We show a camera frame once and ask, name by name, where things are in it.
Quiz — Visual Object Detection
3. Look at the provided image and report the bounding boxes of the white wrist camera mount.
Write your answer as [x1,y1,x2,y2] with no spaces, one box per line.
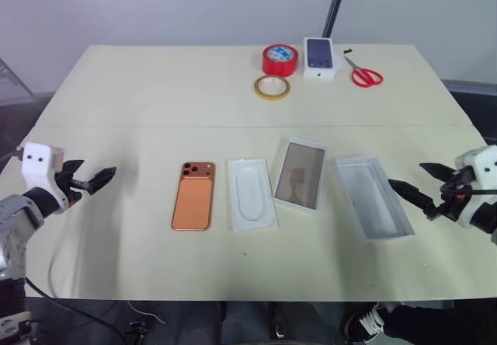
[454,145,497,230]
[21,141,71,214]

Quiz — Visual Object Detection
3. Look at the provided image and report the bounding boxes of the thin white cord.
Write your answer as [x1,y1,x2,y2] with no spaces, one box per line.
[127,300,167,326]

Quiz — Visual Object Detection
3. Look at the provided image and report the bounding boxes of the red handled scissors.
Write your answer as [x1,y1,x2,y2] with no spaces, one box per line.
[343,54,384,89]

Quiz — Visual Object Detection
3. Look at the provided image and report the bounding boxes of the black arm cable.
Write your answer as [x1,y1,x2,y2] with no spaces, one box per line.
[441,181,497,200]
[23,277,121,345]

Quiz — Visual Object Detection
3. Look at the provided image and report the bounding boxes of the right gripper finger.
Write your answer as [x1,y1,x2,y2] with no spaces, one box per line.
[388,178,436,211]
[419,162,454,183]

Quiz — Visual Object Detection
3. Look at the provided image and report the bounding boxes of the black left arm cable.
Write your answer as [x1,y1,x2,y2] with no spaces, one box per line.
[23,277,121,345]

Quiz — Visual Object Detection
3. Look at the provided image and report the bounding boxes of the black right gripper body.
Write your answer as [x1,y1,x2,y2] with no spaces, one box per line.
[424,166,477,222]

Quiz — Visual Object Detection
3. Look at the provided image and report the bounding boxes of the white phone box base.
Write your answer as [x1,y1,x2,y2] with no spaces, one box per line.
[334,155,416,243]

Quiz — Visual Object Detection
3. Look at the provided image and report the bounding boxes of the black metal pole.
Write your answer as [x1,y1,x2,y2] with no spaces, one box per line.
[321,0,351,39]

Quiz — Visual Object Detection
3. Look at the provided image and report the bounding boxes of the white box lid phone print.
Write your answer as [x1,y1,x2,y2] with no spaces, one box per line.
[273,138,329,213]

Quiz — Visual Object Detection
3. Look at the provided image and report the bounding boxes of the black trouser leg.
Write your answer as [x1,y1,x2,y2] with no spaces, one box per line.
[382,301,497,345]

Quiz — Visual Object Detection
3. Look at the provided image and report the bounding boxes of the red tape roll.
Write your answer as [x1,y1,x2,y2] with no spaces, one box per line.
[262,43,300,78]

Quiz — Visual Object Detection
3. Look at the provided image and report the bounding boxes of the white closed phone box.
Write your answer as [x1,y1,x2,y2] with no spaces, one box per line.
[302,36,337,84]

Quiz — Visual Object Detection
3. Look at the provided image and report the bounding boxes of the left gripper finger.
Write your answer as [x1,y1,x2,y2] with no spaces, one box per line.
[82,166,117,195]
[62,159,85,176]

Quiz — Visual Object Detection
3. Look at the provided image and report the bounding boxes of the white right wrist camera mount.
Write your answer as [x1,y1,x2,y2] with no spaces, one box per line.
[454,145,497,230]

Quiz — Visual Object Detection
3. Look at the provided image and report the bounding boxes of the black and white sneaker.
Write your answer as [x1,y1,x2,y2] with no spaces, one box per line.
[341,301,391,343]

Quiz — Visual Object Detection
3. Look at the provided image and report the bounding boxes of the orange smartphone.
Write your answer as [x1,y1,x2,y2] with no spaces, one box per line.
[170,161,217,232]

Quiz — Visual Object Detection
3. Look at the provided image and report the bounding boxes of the white phone tray insert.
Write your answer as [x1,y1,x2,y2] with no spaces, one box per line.
[227,158,280,233]

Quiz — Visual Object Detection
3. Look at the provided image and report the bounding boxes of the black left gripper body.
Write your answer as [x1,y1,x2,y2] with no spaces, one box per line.
[55,170,95,208]

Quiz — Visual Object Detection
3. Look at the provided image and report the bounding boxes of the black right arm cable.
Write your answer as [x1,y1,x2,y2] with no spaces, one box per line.
[441,181,497,200]

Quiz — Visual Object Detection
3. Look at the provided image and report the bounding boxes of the yellow tape roll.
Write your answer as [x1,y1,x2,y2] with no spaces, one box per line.
[253,75,292,101]

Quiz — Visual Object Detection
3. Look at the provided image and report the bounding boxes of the grey clear background frame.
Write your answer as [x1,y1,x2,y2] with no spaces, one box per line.
[0,55,38,107]

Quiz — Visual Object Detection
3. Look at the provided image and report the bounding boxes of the dark background furniture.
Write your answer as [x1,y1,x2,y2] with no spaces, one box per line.
[440,78,497,148]

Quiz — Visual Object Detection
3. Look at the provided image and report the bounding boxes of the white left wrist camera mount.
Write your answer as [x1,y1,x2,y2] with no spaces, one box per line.
[21,141,71,214]

